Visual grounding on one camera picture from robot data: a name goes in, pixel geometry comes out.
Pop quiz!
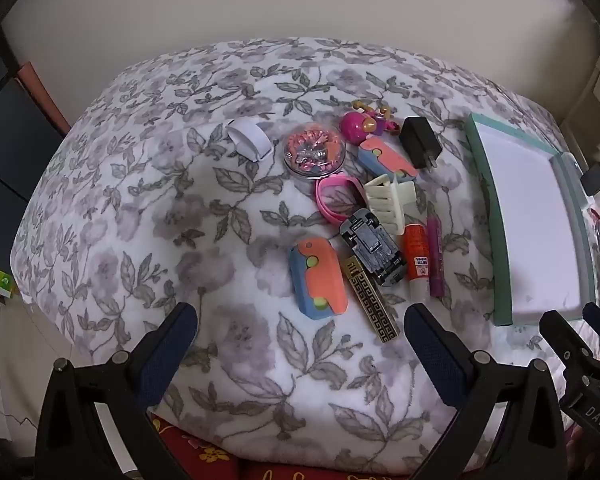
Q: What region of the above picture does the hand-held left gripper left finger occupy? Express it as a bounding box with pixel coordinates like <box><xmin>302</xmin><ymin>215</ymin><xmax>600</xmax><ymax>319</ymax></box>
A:
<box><xmin>35</xmin><ymin>302</ymin><xmax>199</xmax><ymax>480</ymax></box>

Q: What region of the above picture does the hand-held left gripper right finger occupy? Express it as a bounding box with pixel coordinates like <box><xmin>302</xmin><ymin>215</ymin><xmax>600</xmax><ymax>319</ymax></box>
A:
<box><xmin>404</xmin><ymin>302</ymin><xmax>567</xmax><ymax>480</ymax></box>

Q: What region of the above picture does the black gold patterned lighter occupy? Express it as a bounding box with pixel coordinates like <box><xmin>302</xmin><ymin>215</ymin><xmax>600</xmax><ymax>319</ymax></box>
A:
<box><xmin>341</xmin><ymin>256</ymin><xmax>401</xmax><ymax>343</ymax></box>

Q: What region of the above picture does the orange glue bottle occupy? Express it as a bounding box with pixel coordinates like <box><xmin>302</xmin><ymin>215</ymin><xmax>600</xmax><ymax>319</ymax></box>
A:
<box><xmin>403</xmin><ymin>224</ymin><xmax>431</xmax><ymax>306</ymax></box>

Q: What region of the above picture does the purple lighter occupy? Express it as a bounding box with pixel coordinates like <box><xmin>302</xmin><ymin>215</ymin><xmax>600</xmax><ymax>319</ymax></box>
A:
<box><xmin>426</xmin><ymin>215</ymin><xmax>447</xmax><ymax>297</ymax></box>

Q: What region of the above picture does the teal white box tray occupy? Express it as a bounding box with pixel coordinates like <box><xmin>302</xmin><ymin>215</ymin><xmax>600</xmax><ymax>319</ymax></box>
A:
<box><xmin>463</xmin><ymin>113</ymin><xmax>595</xmax><ymax>328</ymax></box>

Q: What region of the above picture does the grey toy car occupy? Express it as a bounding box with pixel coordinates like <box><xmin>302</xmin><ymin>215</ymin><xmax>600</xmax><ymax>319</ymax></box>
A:
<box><xmin>339</xmin><ymin>208</ymin><xmax>407</xmax><ymax>287</ymax></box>

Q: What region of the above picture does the large blue orange toy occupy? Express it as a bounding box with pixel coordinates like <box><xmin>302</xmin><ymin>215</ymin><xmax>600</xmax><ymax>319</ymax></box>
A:
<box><xmin>288</xmin><ymin>240</ymin><xmax>349</xmax><ymax>320</ymax></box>

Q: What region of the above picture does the black charger plug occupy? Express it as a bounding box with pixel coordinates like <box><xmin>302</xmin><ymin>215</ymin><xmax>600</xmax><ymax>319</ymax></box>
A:
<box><xmin>399</xmin><ymin>117</ymin><xmax>443</xmax><ymax>171</ymax></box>

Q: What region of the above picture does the white band roll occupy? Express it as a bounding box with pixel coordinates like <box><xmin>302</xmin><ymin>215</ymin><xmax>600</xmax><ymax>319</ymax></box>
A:
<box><xmin>226</xmin><ymin>119</ymin><xmax>273</xmax><ymax>162</ymax></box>

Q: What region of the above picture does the round clear bead container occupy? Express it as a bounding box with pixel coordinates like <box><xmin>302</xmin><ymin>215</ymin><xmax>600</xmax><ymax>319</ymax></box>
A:
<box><xmin>282</xmin><ymin>126</ymin><xmax>347</xmax><ymax>179</ymax></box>

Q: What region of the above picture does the red yellow flowered mat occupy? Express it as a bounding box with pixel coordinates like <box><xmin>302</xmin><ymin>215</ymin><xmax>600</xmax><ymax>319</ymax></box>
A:
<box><xmin>147</xmin><ymin>412</ymin><xmax>481</xmax><ymax>480</ymax></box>

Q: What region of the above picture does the black power adapter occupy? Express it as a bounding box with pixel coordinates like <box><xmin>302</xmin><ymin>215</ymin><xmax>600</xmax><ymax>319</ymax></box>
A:
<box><xmin>580</xmin><ymin>160</ymin><xmax>600</xmax><ymax>197</ymax></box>

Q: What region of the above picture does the white power strip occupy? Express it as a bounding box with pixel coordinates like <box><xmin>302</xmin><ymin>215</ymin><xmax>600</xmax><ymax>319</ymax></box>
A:
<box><xmin>559</xmin><ymin>152</ymin><xmax>590</xmax><ymax>206</ymax></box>

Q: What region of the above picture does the cream hair claw clip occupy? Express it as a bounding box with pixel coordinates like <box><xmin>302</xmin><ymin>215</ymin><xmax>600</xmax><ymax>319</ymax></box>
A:
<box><xmin>363</xmin><ymin>174</ymin><xmax>418</xmax><ymax>236</ymax></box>

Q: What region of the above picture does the small blue orange toy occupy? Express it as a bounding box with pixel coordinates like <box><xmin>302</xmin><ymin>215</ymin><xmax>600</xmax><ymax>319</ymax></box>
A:
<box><xmin>357</xmin><ymin>137</ymin><xmax>420</xmax><ymax>183</ymax></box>

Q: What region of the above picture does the pink toy figure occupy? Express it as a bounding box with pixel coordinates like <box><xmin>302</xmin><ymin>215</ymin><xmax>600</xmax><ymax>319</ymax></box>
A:
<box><xmin>338</xmin><ymin>101</ymin><xmax>400</xmax><ymax>140</ymax></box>

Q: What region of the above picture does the dark cabinet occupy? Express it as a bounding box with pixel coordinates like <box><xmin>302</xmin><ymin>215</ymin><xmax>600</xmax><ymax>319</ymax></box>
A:
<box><xmin>0</xmin><ymin>30</ymin><xmax>71</xmax><ymax>311</ymax></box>

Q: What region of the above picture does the pink board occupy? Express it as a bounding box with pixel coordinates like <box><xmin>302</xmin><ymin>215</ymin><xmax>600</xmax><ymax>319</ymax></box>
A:
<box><xmin>16</xmin><ymin>61</ymin><xmax>72</xmax><ymax>133</ymax></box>

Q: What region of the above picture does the pink bracelet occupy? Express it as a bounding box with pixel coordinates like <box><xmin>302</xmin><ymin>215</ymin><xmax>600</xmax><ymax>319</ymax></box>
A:
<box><xmin>315</xmin><ymin>175</ymin><xmax>367</xmax><ymax>225</ymax></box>

